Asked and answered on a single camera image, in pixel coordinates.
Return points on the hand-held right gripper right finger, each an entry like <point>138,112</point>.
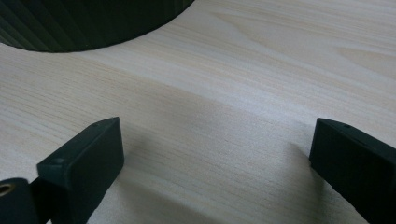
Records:
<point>358,165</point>

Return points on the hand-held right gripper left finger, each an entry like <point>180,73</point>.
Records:
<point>84,161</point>

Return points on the dark brown ribbed trash bin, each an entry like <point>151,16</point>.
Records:
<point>77,21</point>

